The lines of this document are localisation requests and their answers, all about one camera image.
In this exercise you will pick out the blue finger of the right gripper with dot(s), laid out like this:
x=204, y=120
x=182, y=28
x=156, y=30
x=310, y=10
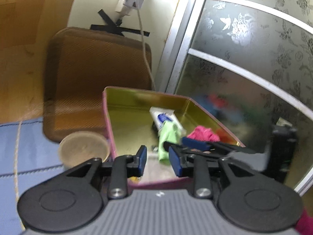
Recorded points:
x=195, y=144

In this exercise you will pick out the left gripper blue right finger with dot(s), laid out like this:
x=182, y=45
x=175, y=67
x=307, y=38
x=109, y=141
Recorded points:
x=174, y=158

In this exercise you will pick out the pink tin box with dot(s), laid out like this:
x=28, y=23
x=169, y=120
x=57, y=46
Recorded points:
x=129, y=126

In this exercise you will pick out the frosted floral glass door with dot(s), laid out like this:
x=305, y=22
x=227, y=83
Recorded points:
x=249, y=62

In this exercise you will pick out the blue tablecloth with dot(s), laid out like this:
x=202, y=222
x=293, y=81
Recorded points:
x=27, y=159

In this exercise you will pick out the white blue tissue packet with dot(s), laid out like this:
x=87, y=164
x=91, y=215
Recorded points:
x=161, y=115

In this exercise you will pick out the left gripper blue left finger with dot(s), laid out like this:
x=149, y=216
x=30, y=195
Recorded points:
x=140, y=161

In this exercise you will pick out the green cloth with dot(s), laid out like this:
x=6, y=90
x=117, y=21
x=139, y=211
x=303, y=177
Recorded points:
x=168, y=133

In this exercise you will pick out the pink fuzzy cloth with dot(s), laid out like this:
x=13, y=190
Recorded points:
x=201, y=133

